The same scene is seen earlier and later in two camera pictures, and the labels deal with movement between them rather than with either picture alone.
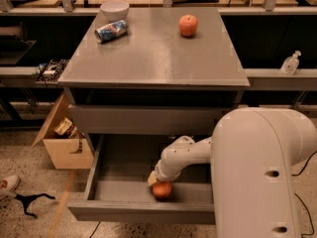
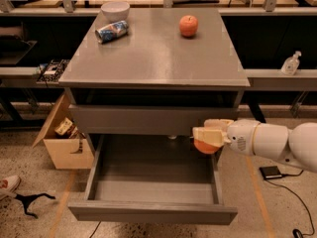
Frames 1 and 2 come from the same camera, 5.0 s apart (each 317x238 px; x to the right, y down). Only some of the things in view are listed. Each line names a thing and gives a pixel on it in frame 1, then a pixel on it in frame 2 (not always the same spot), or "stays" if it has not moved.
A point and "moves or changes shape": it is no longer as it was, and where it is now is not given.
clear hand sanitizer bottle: (290, 63) stays
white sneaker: (8, 185) stays
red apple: (188, 25) stays
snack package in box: (66, 127) stays
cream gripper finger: (152, 178) to (212, 136)
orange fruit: (161, 189) moves or changes shape
